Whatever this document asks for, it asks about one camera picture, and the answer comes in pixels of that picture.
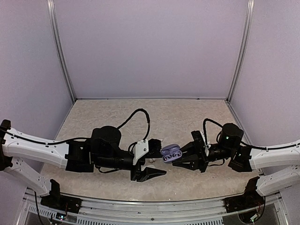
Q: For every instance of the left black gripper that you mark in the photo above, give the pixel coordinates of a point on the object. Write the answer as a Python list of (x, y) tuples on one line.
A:
[(147, 173)]

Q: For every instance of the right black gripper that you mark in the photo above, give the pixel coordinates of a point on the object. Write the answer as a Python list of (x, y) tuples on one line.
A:
[(201, 163)]

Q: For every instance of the purple earbud charging case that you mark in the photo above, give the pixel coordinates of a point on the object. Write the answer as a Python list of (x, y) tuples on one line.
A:
[(170, 149)]

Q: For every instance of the purple clip earbud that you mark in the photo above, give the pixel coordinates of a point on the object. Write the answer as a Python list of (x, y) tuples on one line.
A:
[(177, 154), (167, 157)]

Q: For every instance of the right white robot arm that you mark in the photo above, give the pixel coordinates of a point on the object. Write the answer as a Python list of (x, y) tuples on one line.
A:
[(243, 158)]

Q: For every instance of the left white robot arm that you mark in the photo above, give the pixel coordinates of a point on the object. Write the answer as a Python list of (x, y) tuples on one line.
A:
[(79, 155)]

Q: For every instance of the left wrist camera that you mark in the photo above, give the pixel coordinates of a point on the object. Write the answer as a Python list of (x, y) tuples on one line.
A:
[(140, 150)]

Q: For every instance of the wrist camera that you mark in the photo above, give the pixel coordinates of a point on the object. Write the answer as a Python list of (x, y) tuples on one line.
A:
[(140, 150), (198, 138)]

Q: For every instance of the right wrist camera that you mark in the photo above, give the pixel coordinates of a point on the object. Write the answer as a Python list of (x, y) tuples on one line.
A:
[(198, 138)]

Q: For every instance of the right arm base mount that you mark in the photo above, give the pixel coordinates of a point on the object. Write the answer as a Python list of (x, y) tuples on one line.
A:
[(249, 199)]

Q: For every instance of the aluminium front rail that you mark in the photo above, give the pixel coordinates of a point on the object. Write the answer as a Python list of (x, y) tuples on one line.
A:
[(95, 211)]

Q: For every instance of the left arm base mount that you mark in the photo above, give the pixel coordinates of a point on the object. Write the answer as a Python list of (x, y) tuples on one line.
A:
[(61, 202)]

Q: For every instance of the right aluminium corner post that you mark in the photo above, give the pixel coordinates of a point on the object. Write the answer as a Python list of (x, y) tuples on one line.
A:
[(242, 50)]

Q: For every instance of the aluminium corner post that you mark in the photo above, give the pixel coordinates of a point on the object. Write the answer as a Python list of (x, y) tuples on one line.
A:
[(242, 50), (59, 49)]

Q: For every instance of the left aluminium corner post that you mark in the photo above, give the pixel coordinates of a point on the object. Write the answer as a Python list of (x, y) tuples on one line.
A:
[(59, 49)]

